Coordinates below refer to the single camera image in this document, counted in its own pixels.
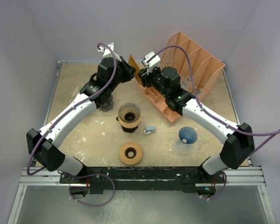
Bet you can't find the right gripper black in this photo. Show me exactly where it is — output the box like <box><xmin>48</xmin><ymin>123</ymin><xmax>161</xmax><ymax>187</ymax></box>
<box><xmin>138</xmin><ymin>65</ymin><xmax>169</xmax><ymax>98</ymax></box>

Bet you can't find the brown paper coffee filter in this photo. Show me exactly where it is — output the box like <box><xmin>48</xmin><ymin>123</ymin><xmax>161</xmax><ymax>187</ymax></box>
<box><xmin>128</xmin><ymin>55</ymin><xmax>141</xmax><ymax>84</ymax></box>

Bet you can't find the grey ribbed glass dripper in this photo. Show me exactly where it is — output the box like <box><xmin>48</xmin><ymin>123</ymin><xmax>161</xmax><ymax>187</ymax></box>
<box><xmin>118</xmin><ymin>103</ymin><xmax>141</xmax><ymax>123</ymax></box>

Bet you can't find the wooden ring dripper stand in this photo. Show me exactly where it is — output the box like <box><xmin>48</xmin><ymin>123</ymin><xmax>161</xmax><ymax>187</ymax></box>
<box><xmin>118</xmin><ymin>112</ymin><xmax>141</xmax><ymax>128</ymax></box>

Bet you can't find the orange coffee filter bag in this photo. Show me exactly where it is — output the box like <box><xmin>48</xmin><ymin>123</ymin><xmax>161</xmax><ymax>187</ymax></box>
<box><xmin>71</xmin><ymin>83</ymin><xmax>83</xmax><ymax>100</ymax></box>

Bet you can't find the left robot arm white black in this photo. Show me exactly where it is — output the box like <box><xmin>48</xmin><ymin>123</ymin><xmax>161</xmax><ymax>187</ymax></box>
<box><xmin>26</xmin><ymin>57</ymin><xmax>136</xmax><ymax>183</ymax></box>

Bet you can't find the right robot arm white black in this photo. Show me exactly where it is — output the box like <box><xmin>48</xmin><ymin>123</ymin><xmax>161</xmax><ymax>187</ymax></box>
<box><xmin>138</xmin><ymin>67</ymin><xmax>255</xmax><ymax>182</ymax></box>

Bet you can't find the blue ribbed dripper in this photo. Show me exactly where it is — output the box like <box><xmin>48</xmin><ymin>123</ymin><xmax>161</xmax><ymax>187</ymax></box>
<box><xmin>178</xmin><ymin>126</ymin><xmax>198</xmax><ymax>144</ymax></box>

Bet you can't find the small blue stapler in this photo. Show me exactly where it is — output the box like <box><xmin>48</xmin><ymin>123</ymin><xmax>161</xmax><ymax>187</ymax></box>
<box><xmin>144</xmin><ymin>126</ymin><xmax>156</xmax><ymax>134</ymax></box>

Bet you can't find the peach plastic desk organizer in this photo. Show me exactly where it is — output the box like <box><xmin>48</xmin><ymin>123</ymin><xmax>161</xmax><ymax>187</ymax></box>
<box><xmin>142</xmin><ymin>32</ymin><xmax>225</xmax><ymax>124</ymax></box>

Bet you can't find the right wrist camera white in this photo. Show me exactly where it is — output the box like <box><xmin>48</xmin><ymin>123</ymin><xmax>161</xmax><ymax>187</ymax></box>
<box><xmin>142</xmin><ymin>51</ymin><xmax>161</xmax><ymax>73</ymax></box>

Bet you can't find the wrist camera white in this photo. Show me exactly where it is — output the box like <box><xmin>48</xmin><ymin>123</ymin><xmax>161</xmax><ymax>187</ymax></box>
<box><xmin>142</xmin><ymin>51</ymin><xmax>161</xmax><ymax>73</ymax></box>
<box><xmin>98</xmin><ymin>42</ymin><xmax>121</xmax><ymax>61</ymax></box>

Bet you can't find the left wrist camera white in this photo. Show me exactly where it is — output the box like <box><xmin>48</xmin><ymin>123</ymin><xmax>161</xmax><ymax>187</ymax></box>
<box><xmin>98</xmin><ymin>42</ymin><xmax>121</xmax><ymax>61</ymax></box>

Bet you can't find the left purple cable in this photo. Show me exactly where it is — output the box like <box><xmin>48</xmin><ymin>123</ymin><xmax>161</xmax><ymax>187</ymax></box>
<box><xmin>27</xmin><ymin>43</ymin><xmax>119</xmax><ymax>207</ymax></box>

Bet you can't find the purple cable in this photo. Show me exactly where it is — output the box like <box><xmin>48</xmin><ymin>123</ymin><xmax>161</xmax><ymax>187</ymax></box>
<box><xmin>27</xmin><ymin>43</ymin><xmax>119</xmax><ymax>207</ymax></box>
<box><xmin>148</xmin><ymin>44</ymin><xmax>280</xmax><ymax>201</ymax></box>

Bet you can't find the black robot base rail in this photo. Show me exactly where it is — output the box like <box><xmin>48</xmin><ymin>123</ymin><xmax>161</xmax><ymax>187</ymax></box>
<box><xmin>60</xmin><ymin>166</ymin><xmax>226</xmax><ymax>196</ymax></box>

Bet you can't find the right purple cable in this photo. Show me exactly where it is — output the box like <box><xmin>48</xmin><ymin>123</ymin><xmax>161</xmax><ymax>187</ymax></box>
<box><xmin>148</xmin><ymin>44</ymin><xmax>280</xmax><ymax>201</ymax></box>

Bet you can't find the aluminium frame rail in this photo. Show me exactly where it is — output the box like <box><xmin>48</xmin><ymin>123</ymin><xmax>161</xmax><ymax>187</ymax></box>
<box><xmin>7</xmin><ymin>61</ymin><xmax>276</xmax><ymax>224</ymax></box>

